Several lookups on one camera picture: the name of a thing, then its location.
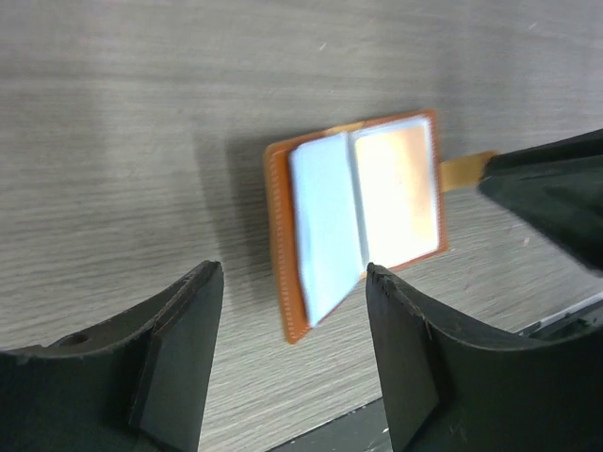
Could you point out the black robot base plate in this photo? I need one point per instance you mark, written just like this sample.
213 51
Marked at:
364 429

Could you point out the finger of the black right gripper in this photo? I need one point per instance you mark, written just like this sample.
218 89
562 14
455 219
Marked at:
557 189

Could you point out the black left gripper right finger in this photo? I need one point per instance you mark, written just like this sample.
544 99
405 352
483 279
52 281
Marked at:
453 383

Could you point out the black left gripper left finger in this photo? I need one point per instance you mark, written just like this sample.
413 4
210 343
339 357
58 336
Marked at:
135 382

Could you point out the brown leather card holder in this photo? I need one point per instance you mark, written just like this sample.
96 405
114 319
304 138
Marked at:
341 198

